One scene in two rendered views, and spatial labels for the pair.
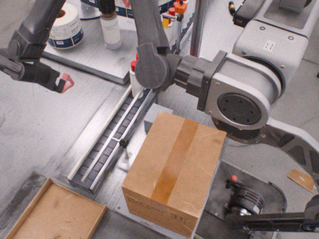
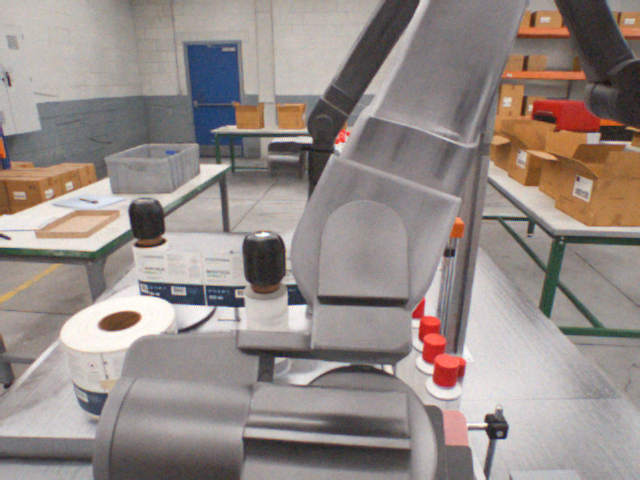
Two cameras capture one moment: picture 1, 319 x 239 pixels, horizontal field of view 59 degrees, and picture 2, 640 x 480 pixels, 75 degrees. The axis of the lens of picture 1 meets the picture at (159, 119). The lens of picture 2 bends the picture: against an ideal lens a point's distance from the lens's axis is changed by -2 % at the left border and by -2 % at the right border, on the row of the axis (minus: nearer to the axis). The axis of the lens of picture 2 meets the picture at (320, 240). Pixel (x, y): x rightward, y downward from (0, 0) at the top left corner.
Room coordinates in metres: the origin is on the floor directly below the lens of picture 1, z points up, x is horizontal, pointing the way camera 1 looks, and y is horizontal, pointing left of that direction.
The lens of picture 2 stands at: (0.46, 0.47, 1.45)
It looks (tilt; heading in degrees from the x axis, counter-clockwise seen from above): 20 degrees down; 335
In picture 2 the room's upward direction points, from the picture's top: straight up
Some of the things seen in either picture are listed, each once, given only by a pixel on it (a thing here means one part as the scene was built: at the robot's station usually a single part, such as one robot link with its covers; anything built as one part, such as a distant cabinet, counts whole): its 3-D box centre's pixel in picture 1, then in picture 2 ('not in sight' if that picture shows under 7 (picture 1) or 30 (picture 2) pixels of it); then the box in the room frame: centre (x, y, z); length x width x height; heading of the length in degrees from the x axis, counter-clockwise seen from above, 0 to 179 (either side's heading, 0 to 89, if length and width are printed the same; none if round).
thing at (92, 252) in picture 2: not in sight; (138, 251); (3.31, 0.47, 0.40); 1.90 x 0.75 x 0.80; 149
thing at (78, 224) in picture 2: not in sight; (80, 223); (2.69, 0.70, 0.82); 0.34 x 0.24 x 0.03; 155
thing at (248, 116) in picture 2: not in sight; (249, 115); (6.85, -1.33, 0.97); 0.47 x 0.41 x 0.37; 145
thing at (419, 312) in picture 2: not in sight; (411, 346); (1.01, 0.03, 0.98); 0.05 x 0.05 x 0.20
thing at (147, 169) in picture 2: not in sight; (157, 166); (3.50, 0.26, 0.91); 0.60 x 0.40 x 0.22; 153
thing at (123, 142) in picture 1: (120, 146); not in sight; (0.55, 0.16, 0.91); 0.07 x 0.03 x 0.16; 65
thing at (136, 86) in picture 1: (136, 79); (439, 418); (0.84, 0.10, 0.98); 0.05 x 0.05 x 0.20
